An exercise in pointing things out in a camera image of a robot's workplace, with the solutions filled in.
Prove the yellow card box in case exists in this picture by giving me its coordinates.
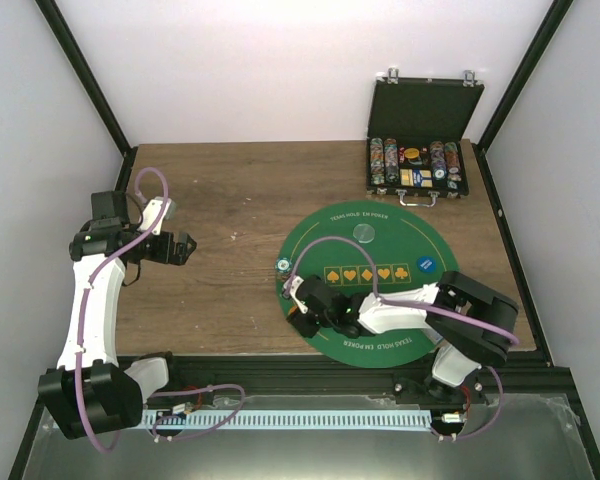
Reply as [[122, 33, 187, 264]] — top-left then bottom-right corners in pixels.
[[400, 169, 414, 187]]

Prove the clear round dealer button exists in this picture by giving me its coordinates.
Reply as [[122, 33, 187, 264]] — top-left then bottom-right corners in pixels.
[[353, 223, 375, 244]]

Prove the blue patterned card deck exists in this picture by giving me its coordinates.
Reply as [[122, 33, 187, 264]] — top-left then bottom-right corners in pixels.
[[427, 330, 442, 345]]

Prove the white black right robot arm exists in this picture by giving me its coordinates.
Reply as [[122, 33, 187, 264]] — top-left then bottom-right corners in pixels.
[[282, 271, 519, 403]]

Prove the blue card box in case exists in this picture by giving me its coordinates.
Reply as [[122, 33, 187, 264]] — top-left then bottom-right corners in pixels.
[[412, 169, 433, 188]]

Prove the round green poker mat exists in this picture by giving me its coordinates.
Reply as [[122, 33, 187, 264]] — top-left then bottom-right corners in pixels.
[[278, 201, 459, 368]]

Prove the blue round dealer button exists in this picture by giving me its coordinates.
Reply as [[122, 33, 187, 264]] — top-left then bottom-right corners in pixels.
[[416, 256, 437, 274]]

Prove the black poker chip case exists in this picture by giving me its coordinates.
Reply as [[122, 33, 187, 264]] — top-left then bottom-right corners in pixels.
[[366, 67, 484, 207]]

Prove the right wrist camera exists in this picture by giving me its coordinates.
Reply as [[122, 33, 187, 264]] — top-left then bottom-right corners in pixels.
[[281, 275, 304, 300]]

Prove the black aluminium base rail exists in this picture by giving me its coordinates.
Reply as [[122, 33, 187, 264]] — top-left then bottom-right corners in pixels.
[[145, 351, 575, 407]]

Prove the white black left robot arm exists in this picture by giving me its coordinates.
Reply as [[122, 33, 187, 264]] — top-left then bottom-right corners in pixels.
[[38, 191, 196, 440]]

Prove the light blue slotted cable duct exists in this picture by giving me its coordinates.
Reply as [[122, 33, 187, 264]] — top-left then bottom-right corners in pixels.
[[138, 410, 432, 432]]

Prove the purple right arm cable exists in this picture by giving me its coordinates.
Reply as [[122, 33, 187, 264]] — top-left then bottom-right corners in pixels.
[[287, 235, 520, 444]]

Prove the chip row in case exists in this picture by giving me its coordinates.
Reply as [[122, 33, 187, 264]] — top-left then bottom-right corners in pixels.
[[429, 141, 447, 180], [384, 138, 400, 184], [444, 142, 462, 190], [369, 138, 385, 185]]

